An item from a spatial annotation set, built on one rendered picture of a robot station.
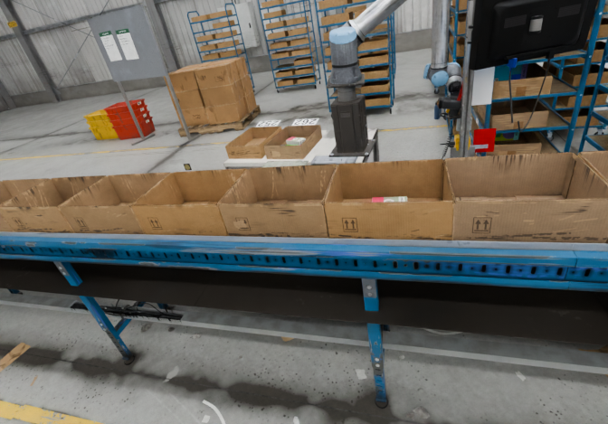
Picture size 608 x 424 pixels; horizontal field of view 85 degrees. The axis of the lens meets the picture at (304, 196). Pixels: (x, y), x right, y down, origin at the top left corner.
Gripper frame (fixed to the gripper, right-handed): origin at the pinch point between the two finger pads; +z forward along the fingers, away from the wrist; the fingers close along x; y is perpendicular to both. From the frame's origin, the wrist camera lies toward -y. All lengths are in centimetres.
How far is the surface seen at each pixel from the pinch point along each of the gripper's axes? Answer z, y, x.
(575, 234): 99, -54, -20
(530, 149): 2, 43, -43
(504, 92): -17.7, 10.6, -26.8
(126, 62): -251, 69, 456
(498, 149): 1.0, 41.6, -25.4
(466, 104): 17.9, -22.9, -1.5
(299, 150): 17, 0, 95
